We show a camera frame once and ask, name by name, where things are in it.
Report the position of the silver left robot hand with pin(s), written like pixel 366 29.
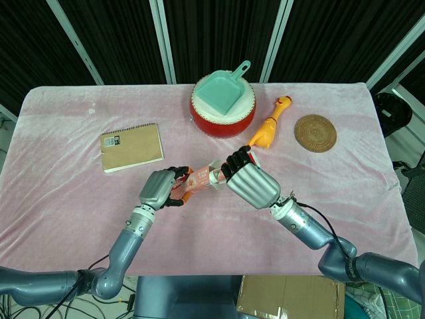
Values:
pixel 156 188

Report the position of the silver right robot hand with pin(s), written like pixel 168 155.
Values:
pixel 252 186

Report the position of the pink cardboard box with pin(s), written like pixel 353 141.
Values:
pixel 199 179

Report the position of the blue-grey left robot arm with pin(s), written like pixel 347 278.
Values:
pixel 99 262

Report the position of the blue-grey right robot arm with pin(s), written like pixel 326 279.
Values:
pixel 345 256

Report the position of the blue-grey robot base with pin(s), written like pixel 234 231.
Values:
pixel 186 297

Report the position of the brown cardboard box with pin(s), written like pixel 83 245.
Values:
pixel 290 295

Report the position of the brown spiral notebook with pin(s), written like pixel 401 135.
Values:
pixel 132 148

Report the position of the pink velvet tablecloth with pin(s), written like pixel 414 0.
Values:
pixel 212 212

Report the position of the yellow rubber chicken toy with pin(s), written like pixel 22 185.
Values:
pixel 270 124

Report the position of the red drum with white top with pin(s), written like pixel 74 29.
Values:
pixel 223 114

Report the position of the round woven rattan coaster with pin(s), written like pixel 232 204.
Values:
pixel 315 133

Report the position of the teal plastic scoop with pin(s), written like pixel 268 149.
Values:
pixel 222 93

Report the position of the black round stool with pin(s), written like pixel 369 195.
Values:
pixel 393 113

